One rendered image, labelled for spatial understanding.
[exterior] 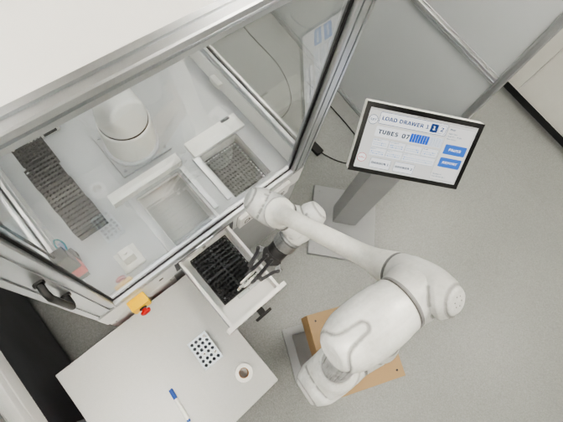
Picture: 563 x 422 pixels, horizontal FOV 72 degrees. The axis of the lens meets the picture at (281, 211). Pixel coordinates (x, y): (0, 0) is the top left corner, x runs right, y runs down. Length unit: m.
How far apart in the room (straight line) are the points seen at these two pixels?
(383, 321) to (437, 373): 1.99
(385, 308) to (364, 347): 0.09
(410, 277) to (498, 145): 2.84
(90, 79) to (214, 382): 1.32
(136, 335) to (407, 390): 1.68
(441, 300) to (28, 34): 0.86
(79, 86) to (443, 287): 0.74
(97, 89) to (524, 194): 3.28
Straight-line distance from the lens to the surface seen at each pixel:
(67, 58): 0.69
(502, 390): 3.04
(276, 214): 1.20
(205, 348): 1.66
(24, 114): 0.61
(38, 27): 0.74
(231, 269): 1.60
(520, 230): 3.41
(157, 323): 1.72
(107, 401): 1.75
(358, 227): 2.72
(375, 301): 0.85
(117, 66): 0.63
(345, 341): 0.82
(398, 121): 1.76
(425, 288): 0.88
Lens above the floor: 2.46
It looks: 67 degrees down
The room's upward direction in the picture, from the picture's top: 23 degrees clockwise
